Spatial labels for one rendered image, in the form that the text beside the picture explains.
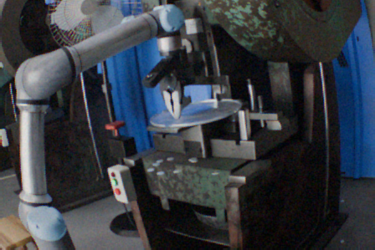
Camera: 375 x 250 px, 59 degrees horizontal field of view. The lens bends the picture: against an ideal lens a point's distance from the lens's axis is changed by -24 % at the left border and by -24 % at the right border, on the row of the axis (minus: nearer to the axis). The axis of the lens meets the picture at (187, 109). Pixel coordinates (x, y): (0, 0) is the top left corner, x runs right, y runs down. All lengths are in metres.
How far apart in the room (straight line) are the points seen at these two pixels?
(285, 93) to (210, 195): 0.48
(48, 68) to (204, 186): 0.65
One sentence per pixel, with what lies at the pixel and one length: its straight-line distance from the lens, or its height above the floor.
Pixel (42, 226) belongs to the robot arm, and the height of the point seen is 0.67.
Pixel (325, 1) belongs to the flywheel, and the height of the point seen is 1.13.
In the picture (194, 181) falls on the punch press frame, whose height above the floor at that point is 0.59.
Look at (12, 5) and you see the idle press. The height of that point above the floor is 1.50.
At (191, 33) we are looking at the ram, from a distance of 1.40.
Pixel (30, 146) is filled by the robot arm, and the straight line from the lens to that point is 1.07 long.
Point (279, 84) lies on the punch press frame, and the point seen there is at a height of 0.81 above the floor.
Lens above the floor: 1.06
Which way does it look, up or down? 11 degrees down
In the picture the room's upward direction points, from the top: 9 degrees counter-clockwise
